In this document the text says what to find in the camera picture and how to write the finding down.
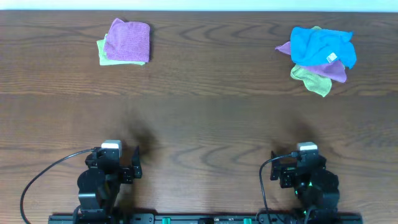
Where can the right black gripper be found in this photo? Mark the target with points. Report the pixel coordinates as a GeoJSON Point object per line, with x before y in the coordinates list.
{"type": "Point", "coordinates": [286, 172]}

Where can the folded purple cloth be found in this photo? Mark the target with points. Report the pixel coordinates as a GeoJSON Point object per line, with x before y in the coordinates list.
{"type": "Point", "coordinates": [128, 41]}

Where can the crumpled purple cloth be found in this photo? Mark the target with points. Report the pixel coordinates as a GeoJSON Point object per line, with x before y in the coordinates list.
{"type": "Point", "coordinates": [334, 71]}

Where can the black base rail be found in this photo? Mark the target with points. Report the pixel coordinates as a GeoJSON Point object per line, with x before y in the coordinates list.
{"type": "Point", "coordinates": [148, 218]}

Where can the crumpled green cloth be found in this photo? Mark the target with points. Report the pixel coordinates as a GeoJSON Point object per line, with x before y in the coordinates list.
{"type": "Point", "coordinates": [312, 81]}

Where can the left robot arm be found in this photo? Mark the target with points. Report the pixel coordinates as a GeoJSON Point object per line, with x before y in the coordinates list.
{"type": "Point", "coordinates": [100, 184]}

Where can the folded green cloth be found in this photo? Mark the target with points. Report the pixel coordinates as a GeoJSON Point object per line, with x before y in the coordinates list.
{"type": "Point", "coordinates": [105, 61]}

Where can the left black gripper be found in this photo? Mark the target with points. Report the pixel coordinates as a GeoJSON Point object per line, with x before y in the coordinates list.
{"type": "Point", "coordinates": [125, 172]}

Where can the blue microfiber cloth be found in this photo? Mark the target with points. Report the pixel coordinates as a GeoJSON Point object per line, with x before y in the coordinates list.
{"type": "Point", "coordinates": [310, 47]}

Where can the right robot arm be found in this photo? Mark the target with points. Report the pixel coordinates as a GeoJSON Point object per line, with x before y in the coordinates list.
{"type": "Point", "coordinates": [315, 187]}

